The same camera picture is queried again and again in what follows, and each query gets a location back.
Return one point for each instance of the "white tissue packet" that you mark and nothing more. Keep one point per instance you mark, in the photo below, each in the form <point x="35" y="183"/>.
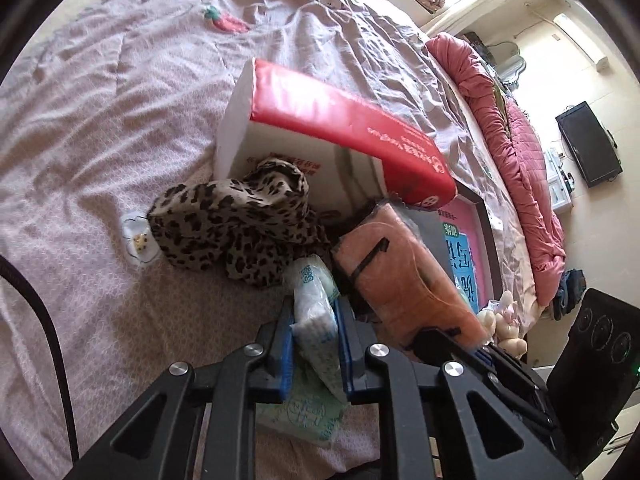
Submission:
<point x="312" y="320"/>

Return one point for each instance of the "white cabinet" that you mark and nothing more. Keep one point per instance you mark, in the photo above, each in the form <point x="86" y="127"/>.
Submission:
<point x="560" y="182"/>

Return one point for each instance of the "pink quilt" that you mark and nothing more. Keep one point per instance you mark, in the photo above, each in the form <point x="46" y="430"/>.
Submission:
<point x="510" y="160"/>

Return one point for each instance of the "leopard print scarf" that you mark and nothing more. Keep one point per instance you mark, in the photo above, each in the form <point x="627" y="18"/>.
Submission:
<point x="240" y="220"/>

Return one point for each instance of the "white fan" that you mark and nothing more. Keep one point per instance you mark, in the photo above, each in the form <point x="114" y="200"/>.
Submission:
<point x="507" y="62"/>

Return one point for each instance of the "pink box with dark frame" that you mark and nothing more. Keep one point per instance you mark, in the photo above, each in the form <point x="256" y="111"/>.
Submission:
<point x="467" y="240"/>

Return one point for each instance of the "red and white tissue pack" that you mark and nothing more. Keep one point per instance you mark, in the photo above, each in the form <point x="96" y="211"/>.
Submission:
<point x="325" y="130"/>

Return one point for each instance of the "orange striped towel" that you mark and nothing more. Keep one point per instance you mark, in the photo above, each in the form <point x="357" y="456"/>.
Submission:
<point x="405" y="275"/>

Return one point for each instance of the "black television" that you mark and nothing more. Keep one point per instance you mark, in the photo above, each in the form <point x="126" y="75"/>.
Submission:
<point x="587" y="145"/>

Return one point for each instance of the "white air conditioner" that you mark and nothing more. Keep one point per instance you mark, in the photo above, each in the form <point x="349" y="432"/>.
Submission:
<point x="580" y="35"/>

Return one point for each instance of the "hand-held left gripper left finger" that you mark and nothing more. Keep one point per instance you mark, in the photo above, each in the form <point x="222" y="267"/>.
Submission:
<point x="285" y="355"/>

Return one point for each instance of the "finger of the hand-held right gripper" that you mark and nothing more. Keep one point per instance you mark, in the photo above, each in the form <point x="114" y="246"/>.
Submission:
<point x="435" y="341"/>

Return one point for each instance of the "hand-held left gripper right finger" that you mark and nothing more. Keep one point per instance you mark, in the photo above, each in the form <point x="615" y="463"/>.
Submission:
<point x="345" y="352"/>

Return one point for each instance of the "green tissue pack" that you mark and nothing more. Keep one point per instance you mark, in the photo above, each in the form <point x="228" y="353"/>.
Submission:
<point x="305" y="412"/>

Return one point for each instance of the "dark blue cloth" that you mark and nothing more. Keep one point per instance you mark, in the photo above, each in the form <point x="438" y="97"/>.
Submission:
<point x="570" y="290"/>

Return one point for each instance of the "beige plush toy purple ribbon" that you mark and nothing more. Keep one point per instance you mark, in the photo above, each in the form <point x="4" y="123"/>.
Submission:
<point x="512" y="337"/>

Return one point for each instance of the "lilac dotted bed cover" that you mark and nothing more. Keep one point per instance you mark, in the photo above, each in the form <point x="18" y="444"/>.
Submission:
<point x="150" y="85"/>

